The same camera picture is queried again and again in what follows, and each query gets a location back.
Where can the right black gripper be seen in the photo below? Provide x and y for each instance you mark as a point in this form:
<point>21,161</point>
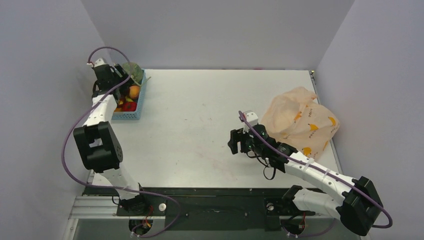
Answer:
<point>242,139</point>

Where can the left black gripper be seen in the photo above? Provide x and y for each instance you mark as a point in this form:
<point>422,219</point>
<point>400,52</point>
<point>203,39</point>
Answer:
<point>125,84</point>

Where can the green netted melon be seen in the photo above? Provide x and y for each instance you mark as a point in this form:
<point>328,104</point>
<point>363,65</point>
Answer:
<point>135,71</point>

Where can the red tomato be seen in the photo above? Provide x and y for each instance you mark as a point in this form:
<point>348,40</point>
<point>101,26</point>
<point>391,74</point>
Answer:
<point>129,107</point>

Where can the translucent orange plastic bag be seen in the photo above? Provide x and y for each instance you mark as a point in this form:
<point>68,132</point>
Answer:
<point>295,118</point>

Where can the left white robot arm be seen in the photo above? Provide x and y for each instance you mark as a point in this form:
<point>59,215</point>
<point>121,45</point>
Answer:
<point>98,145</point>

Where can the yellow banana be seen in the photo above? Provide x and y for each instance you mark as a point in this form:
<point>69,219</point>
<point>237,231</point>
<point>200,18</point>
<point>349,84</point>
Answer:
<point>128,99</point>

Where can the orange peach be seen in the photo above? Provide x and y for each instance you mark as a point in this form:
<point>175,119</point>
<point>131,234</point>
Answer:
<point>134,92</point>

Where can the blue plastic basket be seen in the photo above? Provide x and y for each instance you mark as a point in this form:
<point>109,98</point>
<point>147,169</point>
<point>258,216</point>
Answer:
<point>132,115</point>

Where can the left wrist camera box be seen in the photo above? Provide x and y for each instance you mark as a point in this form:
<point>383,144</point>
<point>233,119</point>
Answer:
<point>99,62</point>

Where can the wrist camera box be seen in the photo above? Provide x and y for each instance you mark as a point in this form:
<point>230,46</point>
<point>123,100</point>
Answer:
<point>252,118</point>
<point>99,62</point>

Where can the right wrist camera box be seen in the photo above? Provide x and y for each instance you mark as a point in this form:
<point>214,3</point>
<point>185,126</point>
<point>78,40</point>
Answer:
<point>252,118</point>

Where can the aluminium frame rail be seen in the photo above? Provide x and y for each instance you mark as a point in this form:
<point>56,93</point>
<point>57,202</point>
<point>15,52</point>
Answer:
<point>102,207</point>

